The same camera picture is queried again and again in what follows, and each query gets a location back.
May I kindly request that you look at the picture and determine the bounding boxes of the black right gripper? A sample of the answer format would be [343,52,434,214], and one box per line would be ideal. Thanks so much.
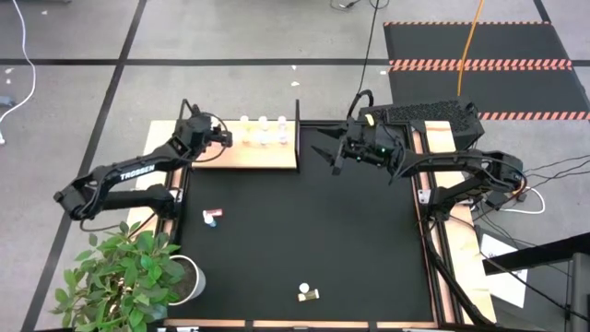
[311,117,407,177]

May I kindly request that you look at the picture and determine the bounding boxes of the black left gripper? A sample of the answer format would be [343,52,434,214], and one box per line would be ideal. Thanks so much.
[173,113,233,156]

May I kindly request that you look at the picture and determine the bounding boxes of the black perforated computer case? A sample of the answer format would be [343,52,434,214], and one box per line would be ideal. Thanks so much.
[357,95,486,157]

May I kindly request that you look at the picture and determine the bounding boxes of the green plant white pot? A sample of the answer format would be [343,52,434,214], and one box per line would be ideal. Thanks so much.
[49,219,207,332]

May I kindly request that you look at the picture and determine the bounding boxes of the black striped floor mat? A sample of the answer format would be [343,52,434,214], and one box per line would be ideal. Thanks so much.
[382,20,590,122]

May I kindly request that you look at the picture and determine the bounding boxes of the white paper sheet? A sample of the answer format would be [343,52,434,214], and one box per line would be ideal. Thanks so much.
[478,229,529,309]

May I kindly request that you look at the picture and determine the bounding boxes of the black metal beam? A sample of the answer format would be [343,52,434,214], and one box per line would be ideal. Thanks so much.
[481,231,590,278]

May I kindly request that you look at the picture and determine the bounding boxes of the black hanging cable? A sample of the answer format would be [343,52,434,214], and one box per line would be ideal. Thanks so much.
[346,0,382,122]

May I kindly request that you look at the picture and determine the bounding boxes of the yellow hanging cable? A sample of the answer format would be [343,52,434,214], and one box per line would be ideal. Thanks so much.
[455,0,486,98]

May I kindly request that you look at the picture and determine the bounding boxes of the black cable sleeve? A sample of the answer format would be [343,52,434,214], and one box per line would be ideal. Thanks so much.
[419,216,498,329]

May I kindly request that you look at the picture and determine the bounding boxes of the white floor cable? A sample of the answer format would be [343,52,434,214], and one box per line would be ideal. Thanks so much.
[0,0,37,147]
[500,185,547,216]

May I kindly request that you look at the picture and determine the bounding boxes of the black power cables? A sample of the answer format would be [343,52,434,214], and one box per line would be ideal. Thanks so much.
[523,154,590,184]

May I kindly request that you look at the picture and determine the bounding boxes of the grey metal post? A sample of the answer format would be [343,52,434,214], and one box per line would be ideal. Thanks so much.
[569,251,590,332]

